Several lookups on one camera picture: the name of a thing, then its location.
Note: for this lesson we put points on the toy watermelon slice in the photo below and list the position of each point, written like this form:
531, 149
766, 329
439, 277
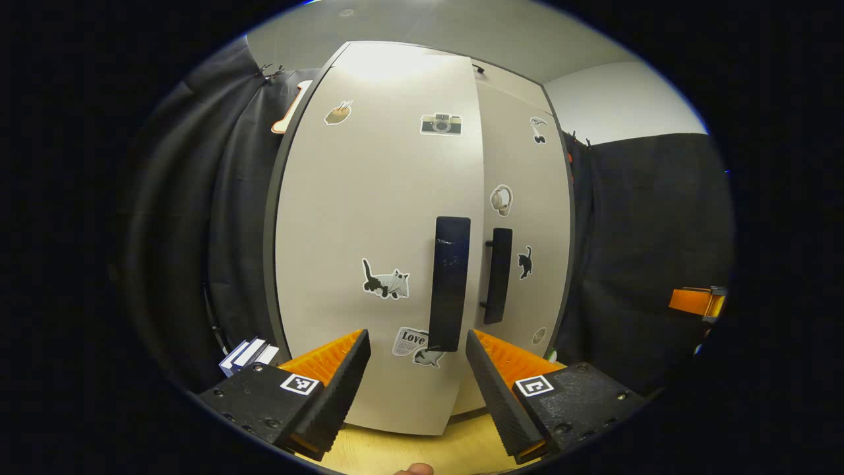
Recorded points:
556, 351

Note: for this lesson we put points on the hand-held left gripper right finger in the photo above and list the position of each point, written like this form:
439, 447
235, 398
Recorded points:
501, 396

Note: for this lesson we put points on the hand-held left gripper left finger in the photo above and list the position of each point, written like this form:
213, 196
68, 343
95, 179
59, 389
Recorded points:
336, 389

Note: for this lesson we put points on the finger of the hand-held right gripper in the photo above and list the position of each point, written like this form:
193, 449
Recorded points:
689, 300

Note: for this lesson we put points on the black backdrop cloth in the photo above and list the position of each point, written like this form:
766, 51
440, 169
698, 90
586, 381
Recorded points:
191, 231

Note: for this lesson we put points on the white cabinet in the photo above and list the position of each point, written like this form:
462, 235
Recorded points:
511, 74

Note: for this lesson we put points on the white cabinet door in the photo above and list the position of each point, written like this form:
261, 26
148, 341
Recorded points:
534, 171
369, 198

